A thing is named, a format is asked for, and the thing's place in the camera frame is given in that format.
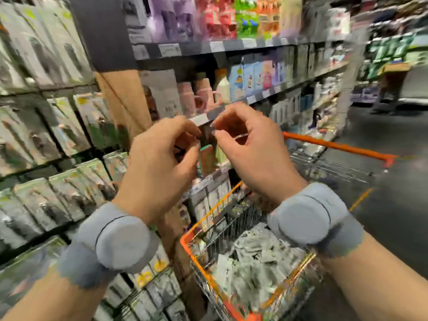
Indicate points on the person's right hand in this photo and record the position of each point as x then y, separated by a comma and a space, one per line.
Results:
261, 157

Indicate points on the person's left hand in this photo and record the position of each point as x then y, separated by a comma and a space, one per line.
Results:
154, 174

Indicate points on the pile of packets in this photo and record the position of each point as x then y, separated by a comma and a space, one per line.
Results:
257, 264

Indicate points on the rows of hung nail clipper packs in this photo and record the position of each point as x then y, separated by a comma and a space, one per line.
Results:
47, 123

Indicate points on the person's right forearm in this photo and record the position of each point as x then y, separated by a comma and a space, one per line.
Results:
381, 284

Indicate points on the large white product box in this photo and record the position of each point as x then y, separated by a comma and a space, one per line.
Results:
160, 93

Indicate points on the teal orange box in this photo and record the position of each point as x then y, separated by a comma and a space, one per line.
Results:
207, 160

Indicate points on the grey wrist tracker band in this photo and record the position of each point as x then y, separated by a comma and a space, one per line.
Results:
120, 240
307, 214

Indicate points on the cream white jug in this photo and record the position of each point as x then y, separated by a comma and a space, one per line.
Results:
222, 87

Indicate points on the blue cartoon box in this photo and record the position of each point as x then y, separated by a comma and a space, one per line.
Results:
237, 80

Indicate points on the row of pink red packs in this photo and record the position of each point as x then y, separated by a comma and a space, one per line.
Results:
234, 15

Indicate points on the purple boxed appliance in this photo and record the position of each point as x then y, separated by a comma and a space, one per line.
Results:
170, 16

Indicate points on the wooden display table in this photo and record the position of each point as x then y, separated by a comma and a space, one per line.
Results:
394, 70

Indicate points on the wooden post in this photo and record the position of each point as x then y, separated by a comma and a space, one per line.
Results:
127, 97

